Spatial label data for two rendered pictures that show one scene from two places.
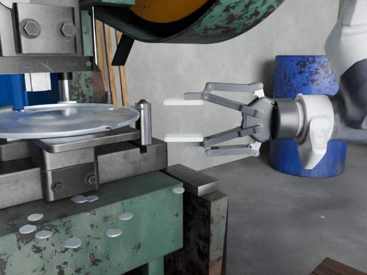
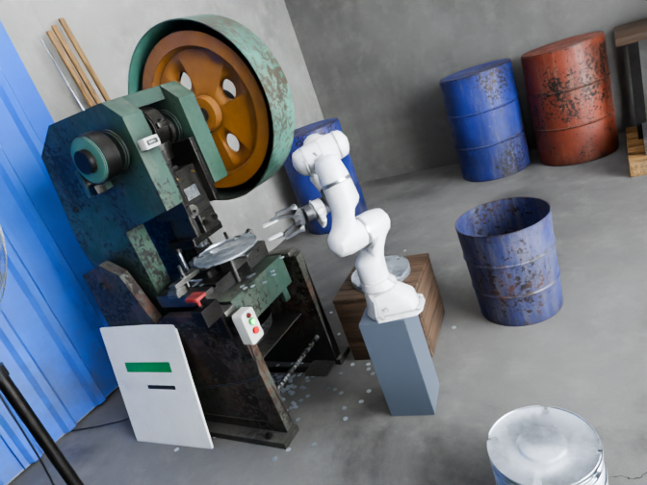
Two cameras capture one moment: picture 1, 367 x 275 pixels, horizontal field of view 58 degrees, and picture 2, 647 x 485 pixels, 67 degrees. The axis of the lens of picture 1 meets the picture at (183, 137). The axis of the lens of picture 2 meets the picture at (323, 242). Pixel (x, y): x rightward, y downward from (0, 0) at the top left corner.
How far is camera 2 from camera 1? 1.59 m
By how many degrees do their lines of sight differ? 17
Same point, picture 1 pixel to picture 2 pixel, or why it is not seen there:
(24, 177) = (227, 276)
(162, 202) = (277, 265)
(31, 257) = (248, 298)
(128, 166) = (255, 259)
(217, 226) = (301, 265)
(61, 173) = (240, 268)
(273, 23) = not seen: hidden behind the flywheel
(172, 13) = (235, 182)
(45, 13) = (206, 214)
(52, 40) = (212, 222)
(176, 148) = not seen: hidden behind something
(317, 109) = (318, 205)
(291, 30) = not seen: hidden behind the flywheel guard
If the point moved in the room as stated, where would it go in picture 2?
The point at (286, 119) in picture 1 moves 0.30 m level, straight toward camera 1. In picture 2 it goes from (309, 213) to (314, 234)
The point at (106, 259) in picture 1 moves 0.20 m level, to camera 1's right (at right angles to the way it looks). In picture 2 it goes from (269, 293) to (309, 273)
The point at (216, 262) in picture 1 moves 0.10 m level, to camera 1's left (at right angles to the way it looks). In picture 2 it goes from (307, 280) to (289, 290)
